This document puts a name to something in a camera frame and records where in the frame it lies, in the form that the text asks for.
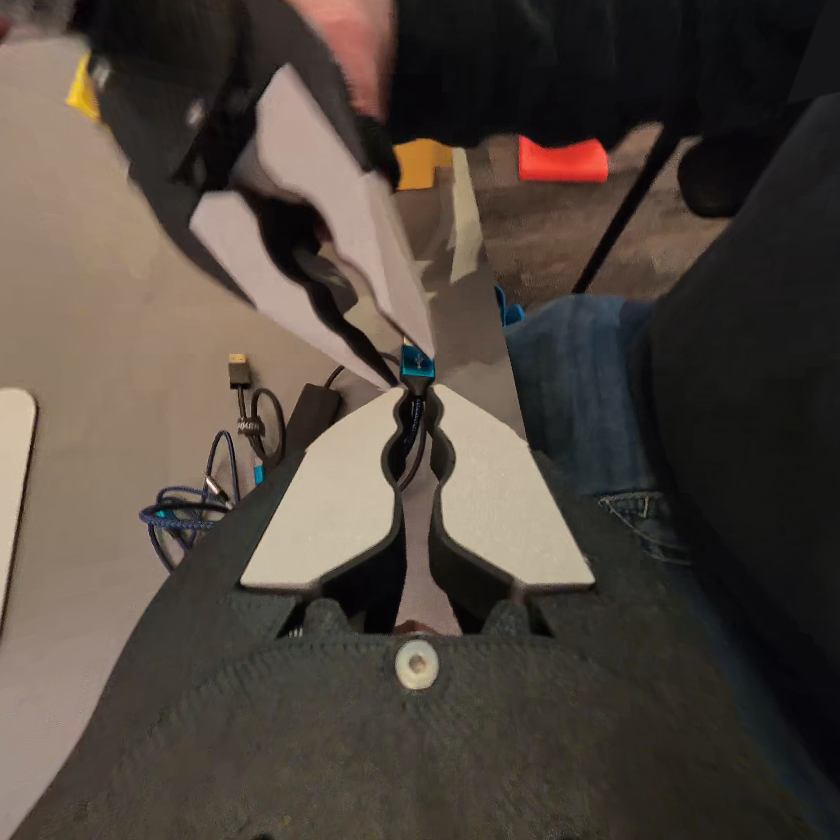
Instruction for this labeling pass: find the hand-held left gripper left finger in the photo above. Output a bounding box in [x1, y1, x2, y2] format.
[238, 388, 413, 592]

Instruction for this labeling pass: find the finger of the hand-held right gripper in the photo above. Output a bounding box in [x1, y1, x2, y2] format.
[188, 188, 399, 391]
[234, 63, 438, 362]

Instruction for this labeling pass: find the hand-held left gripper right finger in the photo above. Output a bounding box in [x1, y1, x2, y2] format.
[428, 382, 598, 598]

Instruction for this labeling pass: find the yellow plastic bin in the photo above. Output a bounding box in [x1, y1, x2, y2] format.
[66, 53, 455, 193]

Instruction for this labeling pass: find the black usb hub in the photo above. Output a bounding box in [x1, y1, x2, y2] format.
[280, 381, 346, 458]

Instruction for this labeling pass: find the dark grey hub cable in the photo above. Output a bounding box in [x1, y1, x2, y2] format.
[227, 351, 395, 454]

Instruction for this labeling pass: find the blue braided usb cable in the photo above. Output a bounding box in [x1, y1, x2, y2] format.
[138, 344, 437, 574]

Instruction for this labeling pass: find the person's right forearm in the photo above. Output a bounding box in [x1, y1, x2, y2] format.
[388, 0, 840, 148]

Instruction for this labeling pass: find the person's right hand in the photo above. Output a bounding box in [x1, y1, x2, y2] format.
[292, 0, 399, 122]

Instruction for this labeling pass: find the orange cone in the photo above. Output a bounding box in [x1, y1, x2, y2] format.
[518, 136, 611, 183]

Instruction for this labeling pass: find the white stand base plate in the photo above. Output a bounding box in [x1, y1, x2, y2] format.
[0, 388, 38, 631]

